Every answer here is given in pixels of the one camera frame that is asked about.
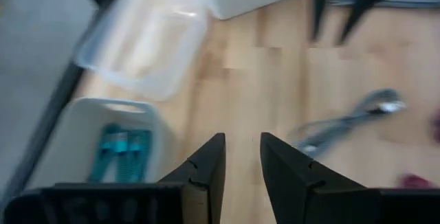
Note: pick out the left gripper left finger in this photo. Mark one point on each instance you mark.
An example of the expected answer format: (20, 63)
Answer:
(203, 176)

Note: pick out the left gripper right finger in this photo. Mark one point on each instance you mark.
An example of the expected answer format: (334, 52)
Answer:
(302, 189)

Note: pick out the teal utensils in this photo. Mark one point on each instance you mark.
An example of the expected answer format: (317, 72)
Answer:
(135, 155)

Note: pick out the clear plastic bin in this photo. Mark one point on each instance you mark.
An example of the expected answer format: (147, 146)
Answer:
(144, 45)

